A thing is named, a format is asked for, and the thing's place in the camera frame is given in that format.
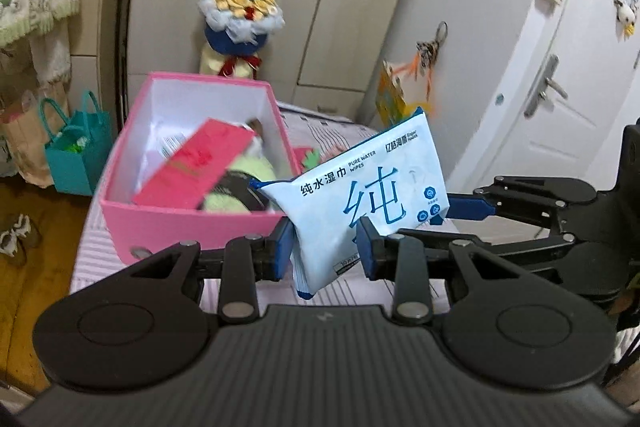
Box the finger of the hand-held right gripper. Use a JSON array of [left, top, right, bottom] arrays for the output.
[[445, 176, 599, 229], [396, 228, 582, 269]]

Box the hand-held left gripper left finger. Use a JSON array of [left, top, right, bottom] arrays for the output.
[[119, 218, 297, 324]]

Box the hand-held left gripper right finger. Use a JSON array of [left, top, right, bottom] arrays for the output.
[[355, 217, 532, 324]]

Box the light blue wet wipes packet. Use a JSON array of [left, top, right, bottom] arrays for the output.
[[254, 107, 451, 303]]

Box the green yarn ball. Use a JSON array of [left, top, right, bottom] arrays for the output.
[[200, 154, 278, 214]]

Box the pink cardboard box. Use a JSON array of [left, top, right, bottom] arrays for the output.
[[100, 72, 303, 265]]

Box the red envelope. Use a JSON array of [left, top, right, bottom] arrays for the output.
[[132, 117, 256, 210]]

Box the white brown plush dog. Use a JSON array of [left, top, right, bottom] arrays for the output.
[[232, 117, 268, 158]]

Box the printed white paper sheet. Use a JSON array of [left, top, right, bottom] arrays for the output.
[[150, 119, 201, 162]]

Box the red strawberry plush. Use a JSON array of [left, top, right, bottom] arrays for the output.
[[291, 146, 323, 175]]

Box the colourful striped paper bag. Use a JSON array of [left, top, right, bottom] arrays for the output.
[[375, 57, 436, 130]]

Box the white door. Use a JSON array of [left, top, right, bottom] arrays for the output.
[[450, 0, 640, 233]]

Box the yellow flower bouquet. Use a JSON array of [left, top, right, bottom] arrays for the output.
[[197, 0, 286, 78]]

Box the small bird plush toy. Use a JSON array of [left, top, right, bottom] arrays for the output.
[[612, 0, 638, 42]]

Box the teal gift bag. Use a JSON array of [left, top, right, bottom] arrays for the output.
[[40, 91, 113, 196]]

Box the grey three-door wardrobe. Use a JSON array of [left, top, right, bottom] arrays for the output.
[[122, 0, 436, 122]]

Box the patterned slipper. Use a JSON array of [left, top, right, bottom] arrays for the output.
[[0, 213, 43, 268]]

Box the black clothes rack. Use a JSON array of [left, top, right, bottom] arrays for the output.
[[114, 0, 148, 122]]

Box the brown paper bag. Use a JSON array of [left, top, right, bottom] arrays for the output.
[[0, 87, 56, 188]]

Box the metal door handle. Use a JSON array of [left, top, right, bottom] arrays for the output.
[[524, 54, 568, 118]]

